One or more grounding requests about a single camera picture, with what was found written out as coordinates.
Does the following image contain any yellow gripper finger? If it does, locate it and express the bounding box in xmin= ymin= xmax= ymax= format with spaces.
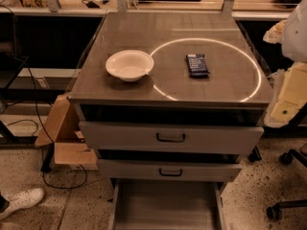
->
xmin=263 ymin=20 xmax=286 ymax=44
xmin=271 ymin=62 xmax=307 ymax=124

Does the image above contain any dark blue rxbar wrapper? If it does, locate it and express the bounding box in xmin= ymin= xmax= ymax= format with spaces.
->
xmin=185 ymin=54 xmax=209 ymax=78

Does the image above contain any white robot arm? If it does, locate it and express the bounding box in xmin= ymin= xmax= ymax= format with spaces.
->
xmin=263 ymin=0 xmax=307 ymax=127

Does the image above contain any grey drawer cabinet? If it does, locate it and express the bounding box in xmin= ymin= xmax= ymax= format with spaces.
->
xmin=68 ymin=11 xmax=273 ymax=230

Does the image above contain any grey open bottom drawer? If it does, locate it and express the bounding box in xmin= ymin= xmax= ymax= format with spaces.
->
xmin=107 ymin=179 xmax=226 ymax=230

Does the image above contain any grey top drawer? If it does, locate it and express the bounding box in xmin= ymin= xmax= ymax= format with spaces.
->
xmin=80 ymin=122 xmax=264 ymax=154

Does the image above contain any grey middle drawer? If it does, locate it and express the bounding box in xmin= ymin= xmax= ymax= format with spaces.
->
xmin=97 ymin=159 xmax=241 ymax=182

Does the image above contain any black office chair base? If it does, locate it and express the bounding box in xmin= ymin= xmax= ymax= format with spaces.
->
xmin=248 ymin=144 xmax=307 ymax=222

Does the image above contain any white ceramic bowl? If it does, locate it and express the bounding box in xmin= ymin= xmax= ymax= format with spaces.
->
xmin=106 ymin=50 xmax=154 ymax=82

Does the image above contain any brown cardboard box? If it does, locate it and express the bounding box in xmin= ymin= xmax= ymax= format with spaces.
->
xmin=35 ymin=94 xmax=97 ymax=173

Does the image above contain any white sneaker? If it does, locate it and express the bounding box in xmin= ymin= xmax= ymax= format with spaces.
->
xmin=0 ymin=188 xmax=45 ymax=220

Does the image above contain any black floor cable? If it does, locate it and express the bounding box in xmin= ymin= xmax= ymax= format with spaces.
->
xmin=0 ymin=3 xmax=88 ymax=190

